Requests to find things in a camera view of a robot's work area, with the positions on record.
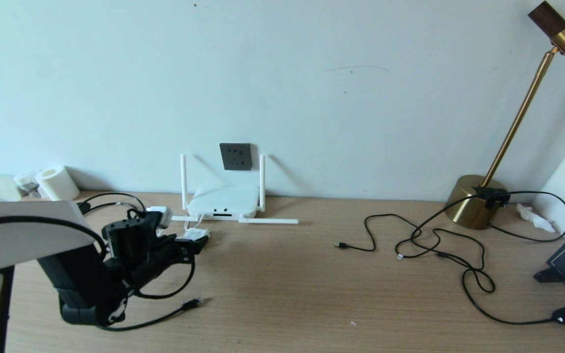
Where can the black round desk grommet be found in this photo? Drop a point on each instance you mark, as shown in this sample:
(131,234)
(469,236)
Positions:
(85,207)

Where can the grey wall power socket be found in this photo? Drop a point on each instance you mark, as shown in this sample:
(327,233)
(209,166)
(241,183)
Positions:
(236,156)

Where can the crumpled white tissue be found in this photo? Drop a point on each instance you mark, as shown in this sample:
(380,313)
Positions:
(534,217)

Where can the white wifi router with antennas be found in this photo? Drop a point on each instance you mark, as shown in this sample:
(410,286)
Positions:
(221,201)

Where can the white toilet paper roll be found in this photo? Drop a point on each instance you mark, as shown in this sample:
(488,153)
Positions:
(58,185)

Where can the black plastic clip stand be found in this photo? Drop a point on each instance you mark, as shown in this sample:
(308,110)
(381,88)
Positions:
(549,274)

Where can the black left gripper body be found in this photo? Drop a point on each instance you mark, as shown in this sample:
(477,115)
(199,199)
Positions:
(135,245)

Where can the brass desk lamp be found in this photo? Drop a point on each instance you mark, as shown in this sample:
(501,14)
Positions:
(476,205)

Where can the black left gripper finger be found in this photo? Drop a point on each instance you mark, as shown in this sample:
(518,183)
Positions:
(192,246)
(169,239)

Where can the white power adapter block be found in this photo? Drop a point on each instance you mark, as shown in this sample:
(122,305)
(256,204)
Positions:
(193,234)

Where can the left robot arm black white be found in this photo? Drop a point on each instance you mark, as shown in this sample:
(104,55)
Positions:
(17,235)

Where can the small clear plastic jar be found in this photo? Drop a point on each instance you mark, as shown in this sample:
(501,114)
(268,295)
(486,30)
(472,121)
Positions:
(26,182)

